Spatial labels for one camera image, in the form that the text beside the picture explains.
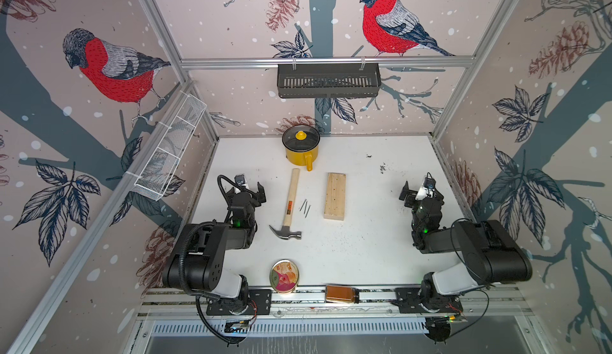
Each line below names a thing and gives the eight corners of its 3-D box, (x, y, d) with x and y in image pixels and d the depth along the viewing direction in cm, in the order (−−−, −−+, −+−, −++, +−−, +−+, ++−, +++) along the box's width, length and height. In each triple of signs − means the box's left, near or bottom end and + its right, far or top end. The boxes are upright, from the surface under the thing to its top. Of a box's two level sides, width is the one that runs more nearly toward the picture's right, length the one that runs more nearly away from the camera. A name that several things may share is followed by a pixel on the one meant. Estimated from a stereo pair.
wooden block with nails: (322, 218, 94) (322, 214, 91) (327, 176, 107) (328, 172, 104) (343, 221, 93) (344, 217, 90) (345, 178, 106) (346, 174, 103)
